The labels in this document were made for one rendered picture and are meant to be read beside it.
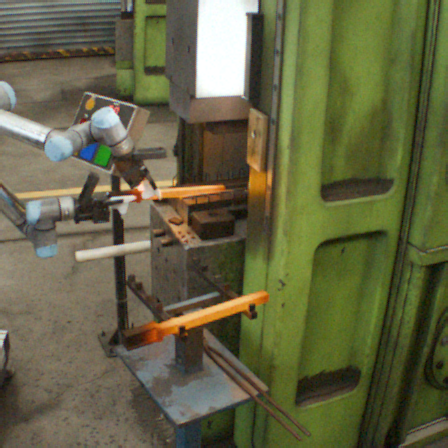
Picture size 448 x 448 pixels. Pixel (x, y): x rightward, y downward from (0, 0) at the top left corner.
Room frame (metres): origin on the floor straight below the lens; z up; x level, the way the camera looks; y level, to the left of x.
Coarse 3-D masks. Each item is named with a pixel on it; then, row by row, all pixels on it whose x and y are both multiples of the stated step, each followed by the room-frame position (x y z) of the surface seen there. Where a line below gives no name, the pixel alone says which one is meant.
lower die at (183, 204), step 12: (216, 180) 2.20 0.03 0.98; (228, 180) 2.21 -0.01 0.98; (240, 180) 2.19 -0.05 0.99; (216, 192) 2.05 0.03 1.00; (228, 192) 2.07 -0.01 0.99; (240, 192) 2.07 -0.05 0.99; (180, 204) 2.02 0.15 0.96; (192, 204) 1.96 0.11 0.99; (204, 204) 1.98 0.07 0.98; (216, 204) 1.99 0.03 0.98; (228, 204) 2.01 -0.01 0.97; (240, 204) 2.03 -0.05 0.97; (180, 216) 2.02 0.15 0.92; (240, 216) 2.03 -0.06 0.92
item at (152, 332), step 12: (240, 300) 1.45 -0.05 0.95; (252, 300) 1.45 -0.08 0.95; (264, 300) 1.47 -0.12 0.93; (192, 312) 1.38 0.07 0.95; (204, 312) 1.38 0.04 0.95; (216, 312) 1.39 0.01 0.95; (228, 312) 1.41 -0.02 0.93; (144, 324) 1.30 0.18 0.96; (156, 324) 1.31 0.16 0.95; (168, 324) 1.32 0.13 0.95; (180, 324) 1.33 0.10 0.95; (192, 324) 1.35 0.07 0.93; (132, 336) 1.26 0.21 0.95; (144, 336) 1.28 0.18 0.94; (156, 336) 1.29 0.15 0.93; (132, 348) 1.25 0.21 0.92
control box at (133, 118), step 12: (84, 96) 2.60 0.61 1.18; (96, 96) 2.56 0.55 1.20; (84, 108) 2.57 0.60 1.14; (96, 108) 2.52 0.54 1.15; (120, 108) 2.44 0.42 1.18; (132, 108) 2.41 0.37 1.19; (120, 120) 2.41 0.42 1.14; (132, 120) 2.38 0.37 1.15; (144, 120) 2.43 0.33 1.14; (132, 132) 2.38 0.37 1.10; (72, 156) 2.46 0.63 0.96; (96, 156) 2.38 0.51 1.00; (108, 168) 2.31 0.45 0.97
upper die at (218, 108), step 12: (180, 96) 2.03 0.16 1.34; (192, 96) 1.96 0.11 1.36; (216, 96) 1.99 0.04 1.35; (228, 96) 2.01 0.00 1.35; (240, 96) 2.02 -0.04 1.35; (180, 108) 2.03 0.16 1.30; (192, 108) 1.96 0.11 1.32; (204, 108) 1.97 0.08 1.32; (216, 108) 1.99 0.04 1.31; (228, 108) 2.01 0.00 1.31; (240, 108) 2.02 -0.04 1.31; (252, 108) 2.04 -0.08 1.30; (192, 120) 1.96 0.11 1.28; (204, 120) 1.97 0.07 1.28; (216, 120) 1.99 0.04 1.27
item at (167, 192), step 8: (112, 192) 1.94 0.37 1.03; (120, 192) 1.94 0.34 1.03; (128, 192) 1.95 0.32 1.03; (136, 192) 1.95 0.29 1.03; (168, 192) 1.99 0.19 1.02; (176, 192) 2.00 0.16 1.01; (184, 192) 2.01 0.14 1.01; (192, 192) 2.03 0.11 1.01; (200, 192) 2.04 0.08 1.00; (136, 200) 1.94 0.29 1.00
